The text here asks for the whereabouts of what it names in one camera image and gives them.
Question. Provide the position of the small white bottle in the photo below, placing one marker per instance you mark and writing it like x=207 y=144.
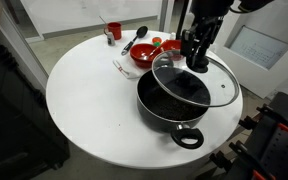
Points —
x=172 y=36

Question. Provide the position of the white folded cloth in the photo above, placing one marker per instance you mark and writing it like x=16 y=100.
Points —
x=128 y=71

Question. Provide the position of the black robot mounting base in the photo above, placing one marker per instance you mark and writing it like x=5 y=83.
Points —
x=267 y=142

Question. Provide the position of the red cup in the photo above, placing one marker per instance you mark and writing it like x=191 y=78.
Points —
x=115 y=28

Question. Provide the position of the red bowl with spoon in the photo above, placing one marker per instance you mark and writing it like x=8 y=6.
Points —
x=142 y=55

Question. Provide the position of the black camera stand pole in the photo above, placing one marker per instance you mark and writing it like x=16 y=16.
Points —
x=182 y=18

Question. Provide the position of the small grey shaker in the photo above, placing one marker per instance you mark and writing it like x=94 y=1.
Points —
x=110 y=39

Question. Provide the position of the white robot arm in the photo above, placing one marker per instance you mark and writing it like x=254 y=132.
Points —
x=201 y=8

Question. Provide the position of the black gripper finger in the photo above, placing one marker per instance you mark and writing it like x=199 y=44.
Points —
x=206 y=41
x=191 y=57

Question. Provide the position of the red bowl with dark contents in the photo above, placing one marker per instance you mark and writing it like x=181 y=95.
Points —
x=174 y=45

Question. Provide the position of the orange and green small toy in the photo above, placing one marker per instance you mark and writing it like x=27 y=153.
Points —
x=156 y=41

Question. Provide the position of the glass pot lid black knob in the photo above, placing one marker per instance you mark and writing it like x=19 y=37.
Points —
x=216 y=87

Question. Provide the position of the black cooking pot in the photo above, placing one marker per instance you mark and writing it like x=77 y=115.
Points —
x=162 y=112

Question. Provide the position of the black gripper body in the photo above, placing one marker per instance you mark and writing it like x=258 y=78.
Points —
x=200 y=27

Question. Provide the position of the black orange clamp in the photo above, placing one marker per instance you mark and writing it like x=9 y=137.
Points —
x=282 y=122
x=258 y=170

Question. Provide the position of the black serving spoon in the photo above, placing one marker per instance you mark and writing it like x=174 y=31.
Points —
x=140 y=33

